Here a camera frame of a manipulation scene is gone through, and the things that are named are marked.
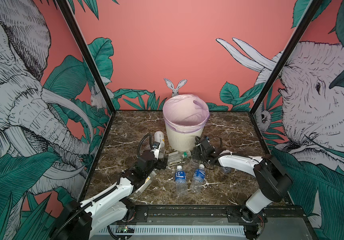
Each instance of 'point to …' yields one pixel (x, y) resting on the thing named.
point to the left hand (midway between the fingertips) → (160, 150)
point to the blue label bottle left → (180, 177)
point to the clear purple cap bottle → (194, 163)
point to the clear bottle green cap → (177, 156)
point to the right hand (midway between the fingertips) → (194, 151)
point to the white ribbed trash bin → (182, 141)
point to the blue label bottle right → (199, 175)
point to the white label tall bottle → (159, 137)
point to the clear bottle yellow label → (148, 179)
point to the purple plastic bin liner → (186, 113)
